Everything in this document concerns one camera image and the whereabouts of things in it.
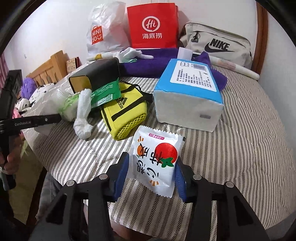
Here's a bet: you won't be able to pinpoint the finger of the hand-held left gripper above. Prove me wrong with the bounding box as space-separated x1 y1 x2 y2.
0 113 62 135

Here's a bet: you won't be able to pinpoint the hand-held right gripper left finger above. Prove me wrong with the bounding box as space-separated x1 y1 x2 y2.
30 152 130 241

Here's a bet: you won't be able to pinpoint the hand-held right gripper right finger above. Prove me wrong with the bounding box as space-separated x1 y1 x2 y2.
174 160 271 241

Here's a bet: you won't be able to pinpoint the clear plastic bag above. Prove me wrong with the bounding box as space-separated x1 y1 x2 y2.
23 88 80 135

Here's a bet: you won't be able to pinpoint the white tomato print snack packet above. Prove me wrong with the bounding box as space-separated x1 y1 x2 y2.
126 125 185 198

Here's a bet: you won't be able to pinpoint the white knotted plastic bag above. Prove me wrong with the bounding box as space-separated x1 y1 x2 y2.
73 88 93 139

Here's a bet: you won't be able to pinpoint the yellow mesh pouch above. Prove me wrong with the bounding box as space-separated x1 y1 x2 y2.
100 82 153 140

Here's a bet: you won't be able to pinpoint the green packet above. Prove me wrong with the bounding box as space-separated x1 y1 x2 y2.
90 80 122 108

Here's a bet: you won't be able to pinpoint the dark green box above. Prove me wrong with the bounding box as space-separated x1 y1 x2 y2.
68 58 121 94

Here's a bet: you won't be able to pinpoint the blue tissue pack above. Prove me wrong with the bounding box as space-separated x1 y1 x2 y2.
153 58 224 133

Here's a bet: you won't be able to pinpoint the person's left hand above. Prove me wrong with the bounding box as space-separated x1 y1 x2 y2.
2 150 22 175

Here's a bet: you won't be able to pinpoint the white plush toy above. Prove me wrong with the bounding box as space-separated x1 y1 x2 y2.
15 83 56 114

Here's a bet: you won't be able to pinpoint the purple plush toy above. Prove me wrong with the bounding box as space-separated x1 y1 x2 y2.
20 77 37 99

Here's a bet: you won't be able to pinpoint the cardboard boxes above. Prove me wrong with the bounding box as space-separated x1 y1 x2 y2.
26 50 71 87

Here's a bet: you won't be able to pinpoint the brown patterned box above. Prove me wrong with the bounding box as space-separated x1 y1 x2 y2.
66 58 80 75

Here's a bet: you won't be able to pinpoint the striped bed cover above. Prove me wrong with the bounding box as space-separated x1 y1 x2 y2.
23 64 295 234

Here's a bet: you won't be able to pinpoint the white yellow printed cloth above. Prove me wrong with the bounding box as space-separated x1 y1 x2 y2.
87 52 121 62

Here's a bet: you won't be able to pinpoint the purple towel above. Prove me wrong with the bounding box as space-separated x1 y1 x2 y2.
118 48 228 92

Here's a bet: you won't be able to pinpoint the white plastic shopping bag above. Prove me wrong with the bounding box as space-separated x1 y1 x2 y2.
86 1 131 58

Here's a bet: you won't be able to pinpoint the white glove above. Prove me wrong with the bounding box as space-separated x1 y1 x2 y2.
113 47 154 63

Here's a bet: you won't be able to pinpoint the white paper card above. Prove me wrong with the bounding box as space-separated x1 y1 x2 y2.
178 47 192 61

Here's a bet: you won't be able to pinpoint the grey sling bag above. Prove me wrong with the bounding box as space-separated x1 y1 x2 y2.
179 22 252 69

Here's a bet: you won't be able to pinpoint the red paper bag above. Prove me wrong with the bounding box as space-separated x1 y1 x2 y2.
126 3 179 49

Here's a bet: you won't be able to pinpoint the wooden door frame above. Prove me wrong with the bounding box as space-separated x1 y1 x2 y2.
251 2 269 76

